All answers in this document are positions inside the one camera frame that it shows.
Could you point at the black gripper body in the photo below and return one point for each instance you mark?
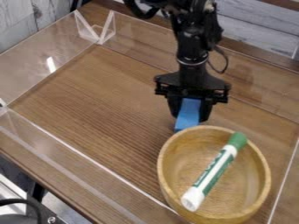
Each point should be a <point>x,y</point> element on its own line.
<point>196,86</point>

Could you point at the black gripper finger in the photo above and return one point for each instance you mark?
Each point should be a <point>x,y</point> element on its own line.
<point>175,105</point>
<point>205,107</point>

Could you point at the blue foam block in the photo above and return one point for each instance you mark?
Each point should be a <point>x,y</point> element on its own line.
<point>188,117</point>

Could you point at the brown wooden bowl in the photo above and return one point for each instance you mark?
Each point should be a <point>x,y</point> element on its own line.
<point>243,187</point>

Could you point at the green white expo marker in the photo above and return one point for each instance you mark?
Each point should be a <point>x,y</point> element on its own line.
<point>201,186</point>

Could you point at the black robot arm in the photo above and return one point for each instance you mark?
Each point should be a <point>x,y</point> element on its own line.
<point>197,33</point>

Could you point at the clear acrylic tray wall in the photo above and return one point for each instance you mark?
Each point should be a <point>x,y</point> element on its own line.
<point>83,125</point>

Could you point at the black metal table frame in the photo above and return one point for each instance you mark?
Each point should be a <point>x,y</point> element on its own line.
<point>37,214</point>

